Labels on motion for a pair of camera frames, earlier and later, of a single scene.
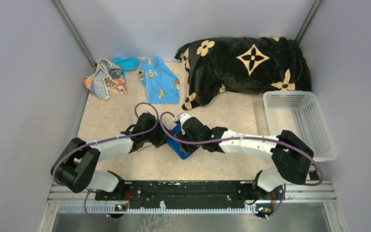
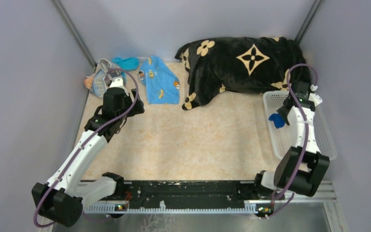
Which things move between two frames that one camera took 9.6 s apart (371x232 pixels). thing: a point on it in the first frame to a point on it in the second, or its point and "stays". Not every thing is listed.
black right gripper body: (188, 137) to (283, 112)
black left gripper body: (155, 136) to (137, 109)
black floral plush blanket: (250, 64) stays
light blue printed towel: (163, 85) stays
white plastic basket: (300, 113) stays
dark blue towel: (174, 143) to (279, 121)
